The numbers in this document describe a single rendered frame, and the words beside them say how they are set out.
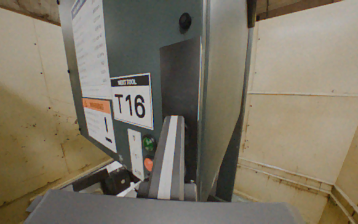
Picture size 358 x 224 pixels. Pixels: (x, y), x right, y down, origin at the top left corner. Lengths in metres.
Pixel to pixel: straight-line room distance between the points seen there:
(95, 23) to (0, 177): 1.37
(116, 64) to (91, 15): 0.12
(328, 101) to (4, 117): 2.23
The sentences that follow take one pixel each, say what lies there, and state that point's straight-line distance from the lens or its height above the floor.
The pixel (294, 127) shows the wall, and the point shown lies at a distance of 1.20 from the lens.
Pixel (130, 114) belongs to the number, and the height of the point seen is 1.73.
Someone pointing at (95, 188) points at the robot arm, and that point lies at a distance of 0.48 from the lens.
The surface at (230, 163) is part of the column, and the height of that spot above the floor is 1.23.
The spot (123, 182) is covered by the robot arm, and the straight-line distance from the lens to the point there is 0.49.
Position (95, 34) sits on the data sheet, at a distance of 0.27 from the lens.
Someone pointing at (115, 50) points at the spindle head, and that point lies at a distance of 0.20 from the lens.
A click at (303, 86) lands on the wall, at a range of 1.17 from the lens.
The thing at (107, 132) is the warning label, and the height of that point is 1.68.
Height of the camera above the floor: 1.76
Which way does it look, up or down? 12 degrees down
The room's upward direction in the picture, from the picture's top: straight up
